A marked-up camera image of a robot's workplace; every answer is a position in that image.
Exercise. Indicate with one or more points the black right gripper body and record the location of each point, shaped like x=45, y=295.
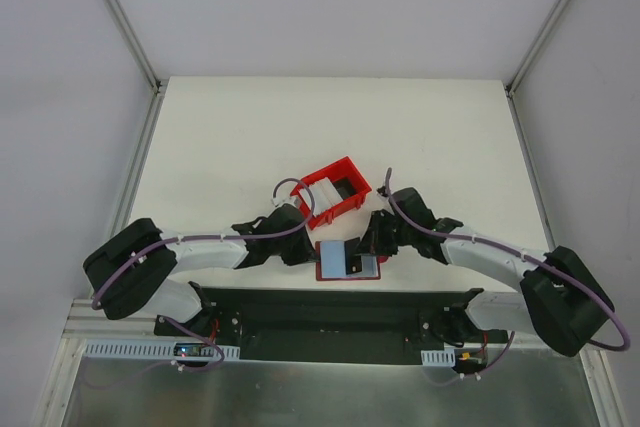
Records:
x=373, y=238

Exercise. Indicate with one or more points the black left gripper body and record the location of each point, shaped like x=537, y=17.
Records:
x=301, y=251

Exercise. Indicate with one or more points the red leather card holder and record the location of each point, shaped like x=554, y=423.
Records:
x=340, y=260

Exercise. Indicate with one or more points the red plastic bin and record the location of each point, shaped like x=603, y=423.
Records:
x=350, y=183

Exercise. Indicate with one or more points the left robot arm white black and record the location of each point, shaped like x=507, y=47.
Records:
x=132, y=271

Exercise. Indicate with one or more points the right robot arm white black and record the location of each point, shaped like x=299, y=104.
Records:
x=535, y=275

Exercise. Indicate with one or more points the white card stack in bin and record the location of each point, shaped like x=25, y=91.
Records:
x=322, y=195

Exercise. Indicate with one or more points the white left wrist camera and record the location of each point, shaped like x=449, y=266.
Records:
x=293, y=201

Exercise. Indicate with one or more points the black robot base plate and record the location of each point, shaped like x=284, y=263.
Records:
x=361, y=327

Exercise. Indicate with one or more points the white slotted cable duct right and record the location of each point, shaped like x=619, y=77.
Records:
x=445, y=358

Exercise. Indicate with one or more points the white slotted cable duct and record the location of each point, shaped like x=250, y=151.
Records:
x=158, y=350
x=445, y=358

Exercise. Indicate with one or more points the aluminium side rail right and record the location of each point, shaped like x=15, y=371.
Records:
x=531, y=172

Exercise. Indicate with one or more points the aluminium side rail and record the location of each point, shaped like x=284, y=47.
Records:
x=531, y=172
x=135, y=165

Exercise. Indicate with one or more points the aluminium side rail left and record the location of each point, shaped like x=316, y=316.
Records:
x=135, y=165

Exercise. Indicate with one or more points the white slotted cable duct left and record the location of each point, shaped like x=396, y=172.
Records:
x=158, y=350

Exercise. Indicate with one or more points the aluminium frame post left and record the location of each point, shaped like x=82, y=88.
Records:
x=133, y=44

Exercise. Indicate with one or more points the aluminium frame post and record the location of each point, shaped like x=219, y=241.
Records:
x=133, y=44
x=542, y=36

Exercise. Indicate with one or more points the aluminium frame post right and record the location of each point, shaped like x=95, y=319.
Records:
x=542, y=36

